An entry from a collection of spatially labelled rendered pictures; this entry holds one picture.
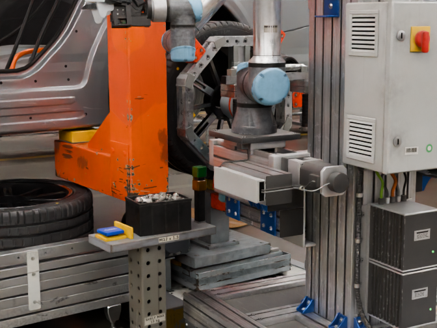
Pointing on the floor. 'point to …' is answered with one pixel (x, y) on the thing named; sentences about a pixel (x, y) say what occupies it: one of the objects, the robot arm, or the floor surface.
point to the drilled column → (147, 287)
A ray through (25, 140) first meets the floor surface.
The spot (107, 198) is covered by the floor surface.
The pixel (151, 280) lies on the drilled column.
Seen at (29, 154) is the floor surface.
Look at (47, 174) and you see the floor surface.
